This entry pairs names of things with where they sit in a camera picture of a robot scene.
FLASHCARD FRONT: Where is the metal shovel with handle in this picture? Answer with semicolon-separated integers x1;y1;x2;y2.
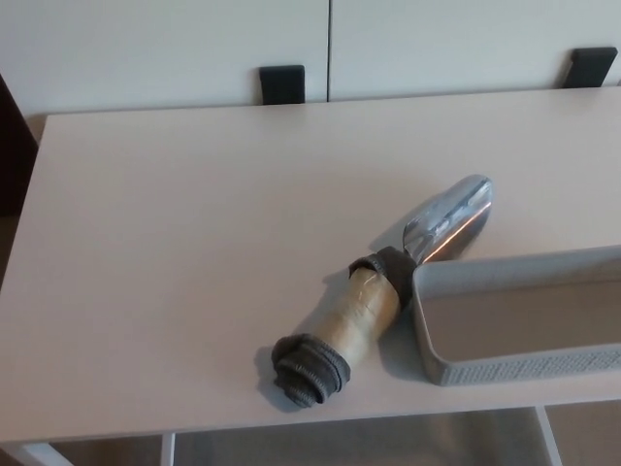
270;175;496;409

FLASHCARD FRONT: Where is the white desk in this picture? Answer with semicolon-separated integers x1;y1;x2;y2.
0;85;621;466

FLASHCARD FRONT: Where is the grey perforated plastic container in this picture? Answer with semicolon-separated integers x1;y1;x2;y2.
410;244;621;388

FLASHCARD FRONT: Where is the white cabinet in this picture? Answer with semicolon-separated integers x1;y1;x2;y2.
0;0;621;118

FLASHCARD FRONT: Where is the dark brown furniture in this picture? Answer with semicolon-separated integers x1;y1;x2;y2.
0;71;41;222

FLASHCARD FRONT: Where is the black cabinet handle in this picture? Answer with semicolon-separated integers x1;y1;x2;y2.
257;63;308;106
559;46;619;90

